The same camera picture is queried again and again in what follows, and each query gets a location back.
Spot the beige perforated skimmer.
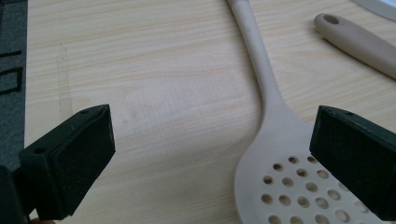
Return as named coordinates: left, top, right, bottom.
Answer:
left=226, top=0, right=390, bottom=224

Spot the beige slotted turner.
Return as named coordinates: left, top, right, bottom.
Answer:
left=313, top=12, right=396, bottom=80

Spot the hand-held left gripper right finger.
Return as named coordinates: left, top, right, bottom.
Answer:
left=309, top=105, right=396, bottom=222

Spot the white utensil stand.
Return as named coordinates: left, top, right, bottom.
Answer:
left=351, top=0, right=396, bottom=22

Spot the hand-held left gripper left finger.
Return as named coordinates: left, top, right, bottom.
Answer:
left=18, top=104, right=117, bottom=221

